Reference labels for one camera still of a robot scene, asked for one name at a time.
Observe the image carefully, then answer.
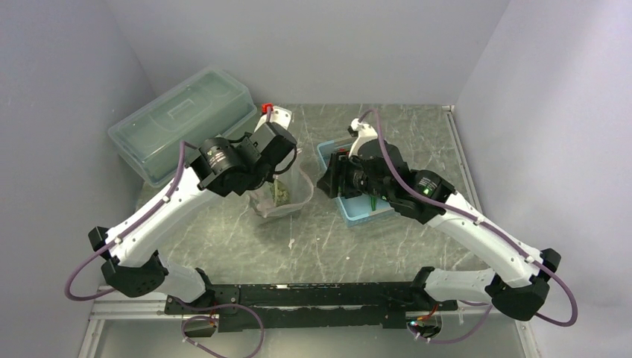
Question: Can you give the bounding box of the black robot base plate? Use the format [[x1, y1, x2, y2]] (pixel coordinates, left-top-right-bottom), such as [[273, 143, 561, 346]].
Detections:
[[164, 282, 458, 333]]

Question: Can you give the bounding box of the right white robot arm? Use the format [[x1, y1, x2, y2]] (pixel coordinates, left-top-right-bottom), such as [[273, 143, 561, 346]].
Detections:
[[317, 151, 560, 321]]

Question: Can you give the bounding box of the light blue plastic basket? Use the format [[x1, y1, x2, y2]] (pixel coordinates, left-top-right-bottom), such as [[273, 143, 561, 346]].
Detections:
[[316, 138, 396, 227]]

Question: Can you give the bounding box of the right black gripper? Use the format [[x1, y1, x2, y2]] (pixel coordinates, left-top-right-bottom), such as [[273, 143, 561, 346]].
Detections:
[[317, 149, 393, 202]]

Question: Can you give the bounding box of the purple cable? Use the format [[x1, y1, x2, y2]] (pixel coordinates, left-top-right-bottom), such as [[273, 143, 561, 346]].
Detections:
[[358, 108, 578, 345], [64, 140, 198, 302]]

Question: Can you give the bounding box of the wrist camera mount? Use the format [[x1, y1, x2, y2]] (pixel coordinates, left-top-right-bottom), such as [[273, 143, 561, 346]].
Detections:
[[348, 119, 409, 179], [247, 103, 298, 175]]

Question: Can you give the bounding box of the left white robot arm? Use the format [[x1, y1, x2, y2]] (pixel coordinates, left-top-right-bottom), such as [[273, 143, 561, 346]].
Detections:
[[89, 134, 297, 313]]

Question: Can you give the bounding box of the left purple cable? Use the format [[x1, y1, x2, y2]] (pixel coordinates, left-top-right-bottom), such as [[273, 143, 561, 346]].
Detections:
[[64, 140, 198, 302]]

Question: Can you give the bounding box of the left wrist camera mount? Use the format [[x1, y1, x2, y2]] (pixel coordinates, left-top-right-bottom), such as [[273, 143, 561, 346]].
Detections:
[[247, 103, 298, 175]]

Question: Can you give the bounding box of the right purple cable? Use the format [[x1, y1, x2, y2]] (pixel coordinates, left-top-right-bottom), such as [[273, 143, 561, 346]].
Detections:
[[358, 108, 578, 345]]

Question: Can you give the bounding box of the clear zip top bag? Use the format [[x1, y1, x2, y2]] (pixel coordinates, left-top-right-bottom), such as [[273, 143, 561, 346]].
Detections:
[[247, 151, 315, 221]]

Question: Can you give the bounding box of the green netted melon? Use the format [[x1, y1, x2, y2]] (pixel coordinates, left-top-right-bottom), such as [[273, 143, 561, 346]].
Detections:
[[271, 178, 291, 207]]

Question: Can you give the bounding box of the clear green storage box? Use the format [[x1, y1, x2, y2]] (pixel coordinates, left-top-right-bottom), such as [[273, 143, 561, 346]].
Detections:
[[108, 67, 257, 187]]

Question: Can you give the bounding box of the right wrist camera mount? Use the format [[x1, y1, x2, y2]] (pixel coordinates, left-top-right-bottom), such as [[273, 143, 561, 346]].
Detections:
[[348, 119, 409, 179]]

